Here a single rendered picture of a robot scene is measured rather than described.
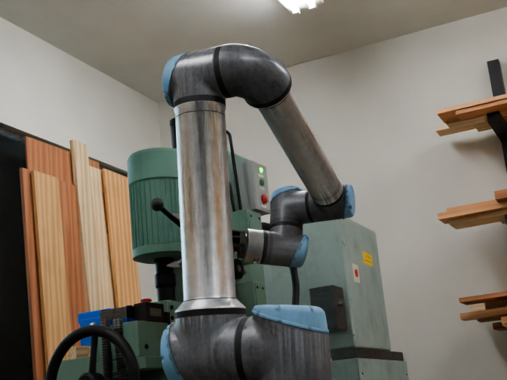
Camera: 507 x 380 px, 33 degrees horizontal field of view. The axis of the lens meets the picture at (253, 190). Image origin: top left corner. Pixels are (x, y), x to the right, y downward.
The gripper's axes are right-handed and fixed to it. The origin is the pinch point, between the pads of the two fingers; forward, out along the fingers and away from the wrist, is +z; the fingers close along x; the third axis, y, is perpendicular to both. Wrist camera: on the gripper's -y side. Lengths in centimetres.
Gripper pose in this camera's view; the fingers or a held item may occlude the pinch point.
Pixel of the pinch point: (167, 240)
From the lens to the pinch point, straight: 226.5
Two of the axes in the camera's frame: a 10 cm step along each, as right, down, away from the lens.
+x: -0.4, 8.8, -4.8
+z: -9.8, -1.1, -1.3
